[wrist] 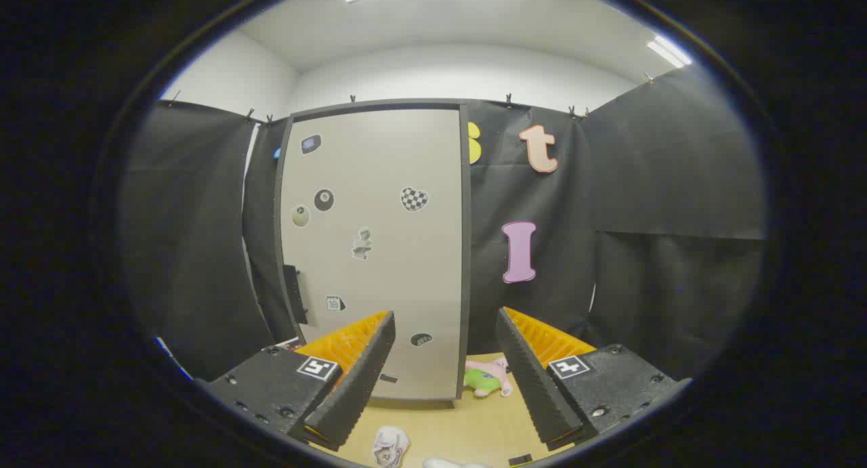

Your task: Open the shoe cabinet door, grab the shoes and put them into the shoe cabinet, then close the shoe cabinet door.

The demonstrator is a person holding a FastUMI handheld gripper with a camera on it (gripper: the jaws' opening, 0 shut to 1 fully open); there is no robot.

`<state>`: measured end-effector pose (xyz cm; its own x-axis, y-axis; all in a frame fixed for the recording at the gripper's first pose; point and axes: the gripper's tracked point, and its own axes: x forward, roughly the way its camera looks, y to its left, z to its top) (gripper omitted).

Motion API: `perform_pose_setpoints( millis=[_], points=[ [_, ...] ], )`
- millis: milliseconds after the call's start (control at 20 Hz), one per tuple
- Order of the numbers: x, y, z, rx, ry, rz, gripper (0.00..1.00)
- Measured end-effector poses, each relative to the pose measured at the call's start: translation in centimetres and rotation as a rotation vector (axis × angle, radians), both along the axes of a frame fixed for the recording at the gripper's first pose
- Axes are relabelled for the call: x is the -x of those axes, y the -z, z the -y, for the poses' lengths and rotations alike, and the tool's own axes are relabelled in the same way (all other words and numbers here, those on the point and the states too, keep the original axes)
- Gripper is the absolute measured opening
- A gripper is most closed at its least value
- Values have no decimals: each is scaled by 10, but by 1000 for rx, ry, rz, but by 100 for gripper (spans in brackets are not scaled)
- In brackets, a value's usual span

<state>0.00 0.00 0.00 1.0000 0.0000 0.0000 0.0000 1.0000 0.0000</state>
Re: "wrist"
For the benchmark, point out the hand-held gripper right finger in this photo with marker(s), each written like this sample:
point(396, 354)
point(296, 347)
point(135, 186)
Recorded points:
point(535, 387)

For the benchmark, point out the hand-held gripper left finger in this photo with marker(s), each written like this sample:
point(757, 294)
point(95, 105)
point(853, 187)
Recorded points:
point(352, 387)

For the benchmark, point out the white printed shoe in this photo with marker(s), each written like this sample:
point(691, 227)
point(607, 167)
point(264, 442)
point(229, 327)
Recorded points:
point(391, 446)

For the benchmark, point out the grey shoe cabinet door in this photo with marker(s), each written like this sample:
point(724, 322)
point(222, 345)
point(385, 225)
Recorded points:
point(386, 278)

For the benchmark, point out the dark grey shoe cabinet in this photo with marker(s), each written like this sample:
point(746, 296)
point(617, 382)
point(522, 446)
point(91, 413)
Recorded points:
point(467, 251)

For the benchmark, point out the pink and green plush toy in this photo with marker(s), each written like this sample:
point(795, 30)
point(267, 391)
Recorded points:
point(482, 381)

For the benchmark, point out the black table clamp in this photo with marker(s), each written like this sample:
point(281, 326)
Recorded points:
point(520, 460)

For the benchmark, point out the black backdrop cloth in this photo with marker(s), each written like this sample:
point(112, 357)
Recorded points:
point(643, 183)

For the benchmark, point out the small ceiling light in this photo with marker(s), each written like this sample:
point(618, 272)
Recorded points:
point(669, 51)

